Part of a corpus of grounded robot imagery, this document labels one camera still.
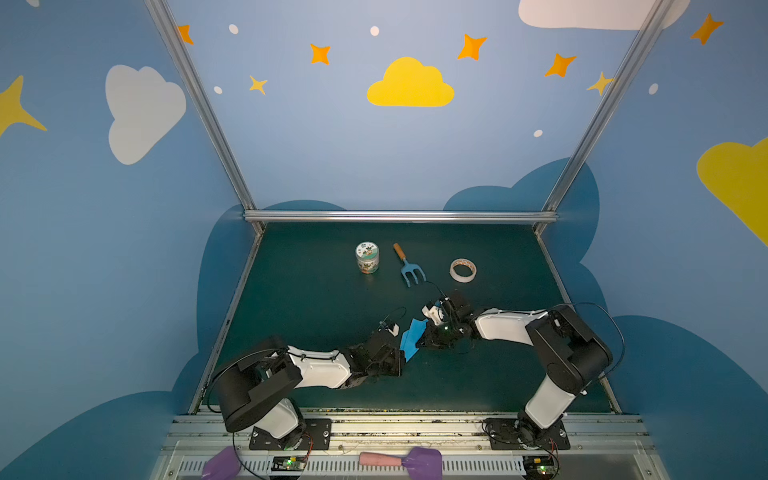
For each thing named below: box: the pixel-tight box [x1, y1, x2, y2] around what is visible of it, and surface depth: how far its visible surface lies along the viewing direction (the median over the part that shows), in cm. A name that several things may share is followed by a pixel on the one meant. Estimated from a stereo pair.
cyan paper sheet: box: [400, 318, 429, 362], surface depth 93 cm
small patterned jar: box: [355, 241, 380, 275], surface depth 106 cm
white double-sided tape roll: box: [449, 258, 477, 283], surface depth 109 cm
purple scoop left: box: [202, 446, 240, 480], surface depth 72 cm
